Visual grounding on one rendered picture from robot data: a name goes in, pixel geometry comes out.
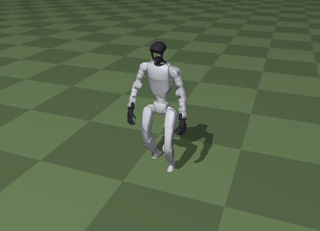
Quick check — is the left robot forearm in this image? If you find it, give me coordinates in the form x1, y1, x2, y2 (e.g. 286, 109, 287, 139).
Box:
178, 90, 187, 119

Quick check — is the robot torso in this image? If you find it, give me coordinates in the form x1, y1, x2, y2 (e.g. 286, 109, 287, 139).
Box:
146, 60, 174, 115

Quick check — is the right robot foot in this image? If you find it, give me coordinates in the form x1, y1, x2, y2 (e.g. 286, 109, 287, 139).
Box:
152, 150, 162, 159

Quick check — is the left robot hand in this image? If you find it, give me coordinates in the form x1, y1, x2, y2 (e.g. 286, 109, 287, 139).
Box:
175, 113, 187, 136

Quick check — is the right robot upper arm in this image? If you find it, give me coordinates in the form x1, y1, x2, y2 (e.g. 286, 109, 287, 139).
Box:
134, 62, 149, 90

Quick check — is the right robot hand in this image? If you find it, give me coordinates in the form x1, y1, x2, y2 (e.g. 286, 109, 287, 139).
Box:
127, 102, 136, 125

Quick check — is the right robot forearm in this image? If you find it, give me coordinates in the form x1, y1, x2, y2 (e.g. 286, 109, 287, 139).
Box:
127, 81, 139, 107

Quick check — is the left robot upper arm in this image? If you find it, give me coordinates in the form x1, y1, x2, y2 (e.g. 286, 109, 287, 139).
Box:
168, 66, 185, 98

